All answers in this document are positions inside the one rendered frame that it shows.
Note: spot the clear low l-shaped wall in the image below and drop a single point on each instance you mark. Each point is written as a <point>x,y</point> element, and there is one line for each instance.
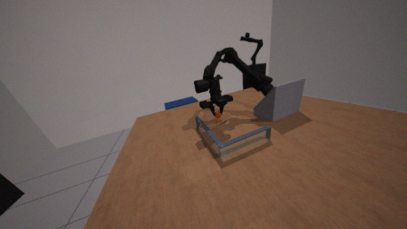
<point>237,147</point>

